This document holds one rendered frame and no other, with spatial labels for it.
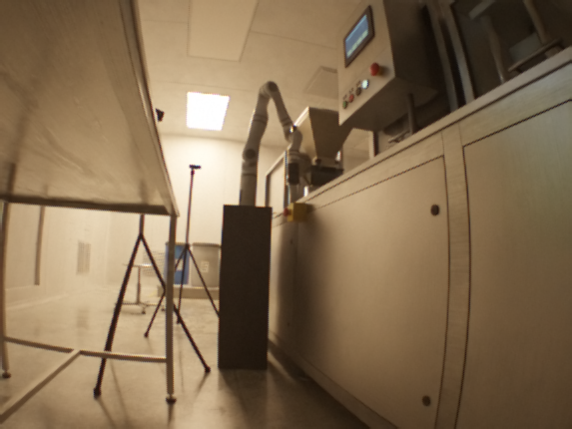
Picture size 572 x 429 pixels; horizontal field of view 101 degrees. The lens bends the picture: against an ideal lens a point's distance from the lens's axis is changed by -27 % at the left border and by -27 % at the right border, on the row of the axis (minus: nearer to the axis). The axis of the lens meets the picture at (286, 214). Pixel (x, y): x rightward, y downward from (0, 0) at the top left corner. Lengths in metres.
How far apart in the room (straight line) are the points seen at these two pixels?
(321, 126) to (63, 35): 1.95
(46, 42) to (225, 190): 5.40
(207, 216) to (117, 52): 5.30
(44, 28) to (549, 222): 0.59
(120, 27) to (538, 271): 0.53
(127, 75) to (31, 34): 0.10
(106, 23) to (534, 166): 0.51
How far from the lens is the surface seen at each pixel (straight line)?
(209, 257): 4.51
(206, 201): 5.57
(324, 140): 2.16
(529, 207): 0.51
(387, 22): 0.98
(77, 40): 0.30
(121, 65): 0.28
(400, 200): 0.74
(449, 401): 0.64
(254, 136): 1.74
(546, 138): 0.51
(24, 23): 0.30
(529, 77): 0.54
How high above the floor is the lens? 0.52
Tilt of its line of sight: 9 degrees up
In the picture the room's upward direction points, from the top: 2 degrees clockwise
